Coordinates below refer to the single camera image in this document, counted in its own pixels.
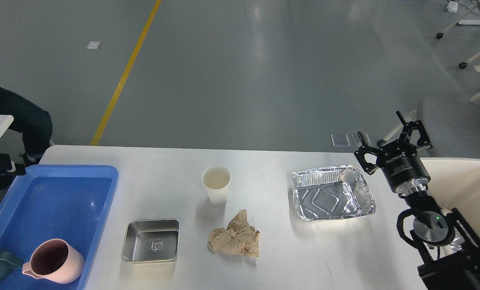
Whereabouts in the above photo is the blue plastic tray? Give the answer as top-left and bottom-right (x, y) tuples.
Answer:
(0, 164), (118, 290)

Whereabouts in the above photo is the white floor plate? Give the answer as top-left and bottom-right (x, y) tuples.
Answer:
(86, 41), (102, 50)

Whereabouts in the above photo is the beige plastic bin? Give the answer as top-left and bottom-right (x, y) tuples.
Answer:
(422, 157), (480, 238)

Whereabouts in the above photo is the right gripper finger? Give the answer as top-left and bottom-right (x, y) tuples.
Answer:
(396, 111), (433, 150)
(353, 131), (386, 175)

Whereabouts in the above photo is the crumpled brown paper napkin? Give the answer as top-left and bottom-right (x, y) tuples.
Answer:
(207, 209), (260, 257)

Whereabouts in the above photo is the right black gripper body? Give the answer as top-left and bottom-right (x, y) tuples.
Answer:
(377, 140), (431, 193)

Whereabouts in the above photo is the white paper cup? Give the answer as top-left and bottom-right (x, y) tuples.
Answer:
(201, 165), (232, 205)

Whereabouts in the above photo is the square stainless steel dish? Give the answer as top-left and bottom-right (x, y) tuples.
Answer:
(121, 219), (180, 264)

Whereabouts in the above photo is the pink ribbed mug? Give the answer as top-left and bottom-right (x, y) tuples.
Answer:
(22, 238), (85, 284)

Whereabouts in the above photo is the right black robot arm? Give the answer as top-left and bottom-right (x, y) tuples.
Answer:
(354, 111), (480, 290)

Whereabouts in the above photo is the grey office chair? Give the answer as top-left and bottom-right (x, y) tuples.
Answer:
(403, 97), (480, 159)

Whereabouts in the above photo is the aluminium foil tray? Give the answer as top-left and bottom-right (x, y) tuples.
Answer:
(291, 165), (376, 222)

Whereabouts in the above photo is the foil tray in bin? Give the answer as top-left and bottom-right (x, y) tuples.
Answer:
(441, 234), (465, 255)

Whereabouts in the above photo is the seated person in jeans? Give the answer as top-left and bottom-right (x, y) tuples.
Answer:
(0, 87), (53, 166)

